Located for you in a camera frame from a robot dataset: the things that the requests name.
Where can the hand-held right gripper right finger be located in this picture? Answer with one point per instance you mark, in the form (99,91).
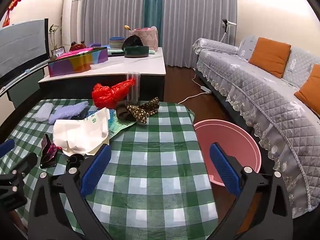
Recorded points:
(225,170)

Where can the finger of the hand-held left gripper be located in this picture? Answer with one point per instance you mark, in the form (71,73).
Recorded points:
(7,147)
(25,163)

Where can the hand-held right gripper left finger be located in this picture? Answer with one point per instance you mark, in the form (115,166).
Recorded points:
(96,172)

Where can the pink plastic basin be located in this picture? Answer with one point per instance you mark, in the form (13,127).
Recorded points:
(225,135)

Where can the green printed packet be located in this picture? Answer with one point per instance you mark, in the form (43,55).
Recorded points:
(120,127)

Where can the black magenta wrapper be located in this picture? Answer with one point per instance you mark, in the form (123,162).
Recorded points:
(47,155)

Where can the white plastic bag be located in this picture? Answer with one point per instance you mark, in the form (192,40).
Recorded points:
(77,132)

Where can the white bumpy cloth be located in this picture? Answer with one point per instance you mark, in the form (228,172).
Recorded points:
(43,111)

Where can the green checked tablecloth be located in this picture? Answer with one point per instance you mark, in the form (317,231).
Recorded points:
(150,155)

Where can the dark grey wrapper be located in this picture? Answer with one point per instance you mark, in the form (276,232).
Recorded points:
(81,114)

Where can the dark television cabinet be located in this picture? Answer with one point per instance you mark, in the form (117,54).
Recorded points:
(27,87)

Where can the purple fluffy cloth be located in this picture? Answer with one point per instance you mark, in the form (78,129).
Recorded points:
(67,111)

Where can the brown floral fabric piece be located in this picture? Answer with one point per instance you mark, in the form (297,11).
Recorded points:
(136,112)

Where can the red plastic bag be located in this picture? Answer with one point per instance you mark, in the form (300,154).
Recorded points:
(105,96)

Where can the white blue rod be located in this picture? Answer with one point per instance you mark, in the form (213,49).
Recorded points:
(25,72)

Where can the grey quilted sofa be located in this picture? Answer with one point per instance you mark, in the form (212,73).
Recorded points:
(250,92)

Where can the white power strip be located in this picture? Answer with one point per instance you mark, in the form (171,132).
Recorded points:
(206,89)

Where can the clear acrylic tubes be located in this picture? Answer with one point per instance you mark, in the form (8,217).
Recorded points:
(137,90)

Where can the covered television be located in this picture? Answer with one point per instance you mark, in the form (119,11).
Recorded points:
(20,45)

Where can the rainbow coloured box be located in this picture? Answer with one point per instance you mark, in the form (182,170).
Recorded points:
(75,63)

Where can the white marble table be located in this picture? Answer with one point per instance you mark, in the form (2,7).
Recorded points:
(140,65)

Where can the orange cushion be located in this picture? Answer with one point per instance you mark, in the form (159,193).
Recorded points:
(270,55)
(311,90)

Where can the bamboo plant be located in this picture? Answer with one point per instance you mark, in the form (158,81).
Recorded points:
(53,37)

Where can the mint green board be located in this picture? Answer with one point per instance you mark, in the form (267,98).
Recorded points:
(115,52)

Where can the red brown ornament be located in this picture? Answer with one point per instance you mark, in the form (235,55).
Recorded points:
(77,46)

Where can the dark green pot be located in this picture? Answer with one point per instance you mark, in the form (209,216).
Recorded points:
(136,52)

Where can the stack of coloured bowls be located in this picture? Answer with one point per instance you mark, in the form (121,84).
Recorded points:
(116,42)

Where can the black bag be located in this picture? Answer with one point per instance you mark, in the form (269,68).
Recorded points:
(133,41)

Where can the white floor lamp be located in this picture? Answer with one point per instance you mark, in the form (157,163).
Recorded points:
(226,26)

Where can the pink fabric bag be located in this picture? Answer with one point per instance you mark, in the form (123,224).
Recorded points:
(150,38)

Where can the white standing air conditioner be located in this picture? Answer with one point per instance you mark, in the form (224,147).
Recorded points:
(72,17)

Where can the teal curtain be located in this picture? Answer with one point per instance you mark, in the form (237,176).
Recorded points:
(153,5)

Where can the photo frame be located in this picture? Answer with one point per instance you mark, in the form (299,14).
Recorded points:
(58,52)

